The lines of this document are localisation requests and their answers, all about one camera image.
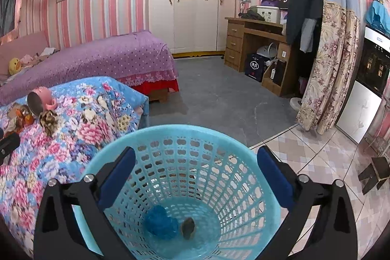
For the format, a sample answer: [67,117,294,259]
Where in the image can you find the white fan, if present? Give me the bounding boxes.
[256,44,278,64]

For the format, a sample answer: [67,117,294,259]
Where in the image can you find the grey hanging garment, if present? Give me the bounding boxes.
[299,18,317,53]

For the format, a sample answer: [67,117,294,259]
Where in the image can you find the crumpled blue plastic wad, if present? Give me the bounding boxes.
[143,205,180,241]

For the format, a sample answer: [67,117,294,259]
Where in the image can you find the dark wooden stool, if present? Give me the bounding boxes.
[357,156,390,195]

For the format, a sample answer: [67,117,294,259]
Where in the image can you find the beige tissue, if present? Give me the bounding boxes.
[3,117,23,135]

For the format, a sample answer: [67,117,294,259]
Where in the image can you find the blue cloth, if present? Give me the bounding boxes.
[365,0,390,32]

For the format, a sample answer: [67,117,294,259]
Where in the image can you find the wooden desk with drawers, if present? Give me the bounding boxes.
[224,16,301,97]

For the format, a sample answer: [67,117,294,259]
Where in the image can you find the pink cloth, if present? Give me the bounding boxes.
[21,53,41,66]

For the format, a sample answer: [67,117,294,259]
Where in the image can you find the white storage box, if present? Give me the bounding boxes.
[255,5,282,24]

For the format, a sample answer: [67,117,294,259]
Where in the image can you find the floral curtain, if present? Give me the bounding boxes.
[296,0,361,135]

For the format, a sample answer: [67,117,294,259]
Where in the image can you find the small brown scrap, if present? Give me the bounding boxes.
[181,217,196,240]

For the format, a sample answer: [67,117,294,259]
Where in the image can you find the patterned paper ball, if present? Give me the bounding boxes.
[39,109,60,137]

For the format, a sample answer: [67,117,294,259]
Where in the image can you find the yellow duck plush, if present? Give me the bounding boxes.
[8,57,23,76]

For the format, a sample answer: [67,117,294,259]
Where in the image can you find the black gift bag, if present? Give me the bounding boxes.
[244,53,267,82]

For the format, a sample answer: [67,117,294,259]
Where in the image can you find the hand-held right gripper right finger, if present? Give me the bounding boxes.
[257,146,358,260]

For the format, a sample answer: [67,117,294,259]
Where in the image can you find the white round fan base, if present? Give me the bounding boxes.
[289,97,305,111]

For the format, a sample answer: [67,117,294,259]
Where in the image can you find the bed with purple dotted bedspread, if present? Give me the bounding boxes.
[0,30,180,106]

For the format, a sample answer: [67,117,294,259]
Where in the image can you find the white water dispenser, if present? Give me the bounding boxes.
[335,25,390,145]

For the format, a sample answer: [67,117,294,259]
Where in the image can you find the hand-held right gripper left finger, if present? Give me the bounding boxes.
[33,147,137,260]

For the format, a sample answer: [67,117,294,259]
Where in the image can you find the dark green clothes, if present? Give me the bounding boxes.
[239,9,265,21]

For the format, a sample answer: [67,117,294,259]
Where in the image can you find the light blue plastic basket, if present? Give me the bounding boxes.
[73,124,282,260]

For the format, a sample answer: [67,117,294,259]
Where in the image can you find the pink cup with metal inside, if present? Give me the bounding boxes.
[27,87,57,117]

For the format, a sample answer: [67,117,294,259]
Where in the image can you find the table lamp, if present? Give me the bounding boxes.
[238,0,251,18]

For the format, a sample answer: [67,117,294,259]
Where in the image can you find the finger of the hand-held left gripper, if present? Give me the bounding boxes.
[0,130,21,166]

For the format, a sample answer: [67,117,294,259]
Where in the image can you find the black box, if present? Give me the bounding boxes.
[272,60,287,85]

